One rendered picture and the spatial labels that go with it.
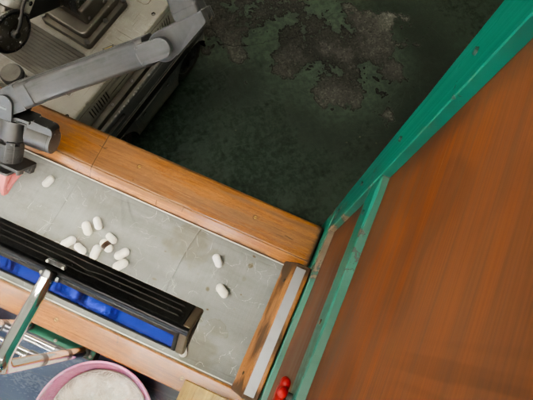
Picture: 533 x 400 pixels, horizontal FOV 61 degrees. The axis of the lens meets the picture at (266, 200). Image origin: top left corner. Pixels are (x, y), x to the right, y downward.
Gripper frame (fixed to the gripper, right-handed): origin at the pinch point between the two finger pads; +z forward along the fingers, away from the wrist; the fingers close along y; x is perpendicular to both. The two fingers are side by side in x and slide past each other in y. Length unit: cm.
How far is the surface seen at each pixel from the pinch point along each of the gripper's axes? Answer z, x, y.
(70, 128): -16.6, 12.3, 6.3
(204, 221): -10.3, 8.5, 47.0
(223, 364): 13, -8, 65
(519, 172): -61, -62, 76
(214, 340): 9, -6, 61
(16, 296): 15.1, -13.4, 16.0
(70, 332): 16.6, -14.5, 31.1
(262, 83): -25, 117, 30
